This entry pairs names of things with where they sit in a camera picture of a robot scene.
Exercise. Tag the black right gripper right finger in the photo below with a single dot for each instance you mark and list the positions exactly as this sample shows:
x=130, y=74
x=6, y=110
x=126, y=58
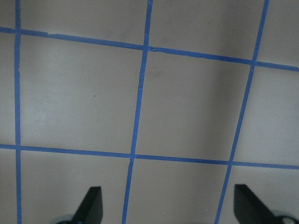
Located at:
x=249, y=209

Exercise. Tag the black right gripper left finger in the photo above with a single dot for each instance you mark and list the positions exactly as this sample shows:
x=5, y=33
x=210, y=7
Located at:
x=90, y=210

